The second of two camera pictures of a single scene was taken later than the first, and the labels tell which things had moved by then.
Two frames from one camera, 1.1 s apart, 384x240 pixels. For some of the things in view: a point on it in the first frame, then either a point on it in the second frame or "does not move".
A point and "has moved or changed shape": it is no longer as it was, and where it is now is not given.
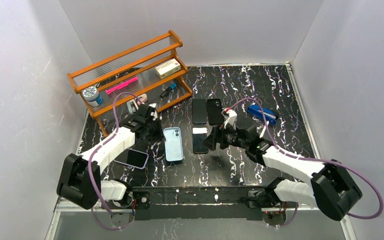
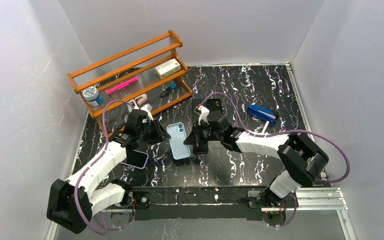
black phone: x=199 y=107 does not move
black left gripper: x=151 y=120 does not move
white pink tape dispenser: x=133 y=105 does not move
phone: x=173 y=146 has moved or changed shape
